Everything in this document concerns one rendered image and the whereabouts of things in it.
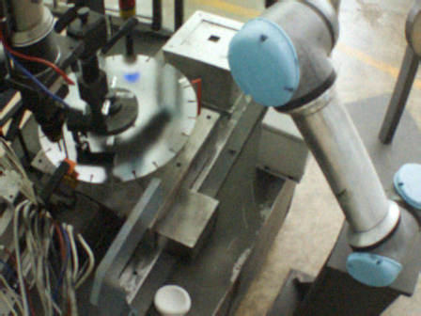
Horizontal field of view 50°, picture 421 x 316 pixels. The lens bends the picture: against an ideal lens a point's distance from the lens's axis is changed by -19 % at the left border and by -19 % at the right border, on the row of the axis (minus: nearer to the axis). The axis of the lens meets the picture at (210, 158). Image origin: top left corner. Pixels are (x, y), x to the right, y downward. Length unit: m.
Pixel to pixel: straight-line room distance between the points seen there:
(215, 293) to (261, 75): 0.48
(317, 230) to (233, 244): 0.94
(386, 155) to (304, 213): 0.50
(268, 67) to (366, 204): 0.28
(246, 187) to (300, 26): 0.52
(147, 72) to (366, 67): 1.75
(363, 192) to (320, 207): 1.24
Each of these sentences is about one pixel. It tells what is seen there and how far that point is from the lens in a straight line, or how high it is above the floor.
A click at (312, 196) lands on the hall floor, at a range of 2.06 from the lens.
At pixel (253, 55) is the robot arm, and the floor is 1.24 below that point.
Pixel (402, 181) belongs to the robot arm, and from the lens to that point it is 0.95.
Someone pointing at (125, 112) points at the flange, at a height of 0.96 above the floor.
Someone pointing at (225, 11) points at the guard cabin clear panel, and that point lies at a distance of 1.34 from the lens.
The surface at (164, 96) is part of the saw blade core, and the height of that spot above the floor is 0.95.
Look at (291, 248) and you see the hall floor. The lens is 1.93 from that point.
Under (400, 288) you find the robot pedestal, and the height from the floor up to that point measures 0.75.
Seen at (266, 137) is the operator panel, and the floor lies 0.86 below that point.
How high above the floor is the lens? 1.70
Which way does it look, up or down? 54 degrees down
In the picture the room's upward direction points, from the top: 2 degrees clockwise
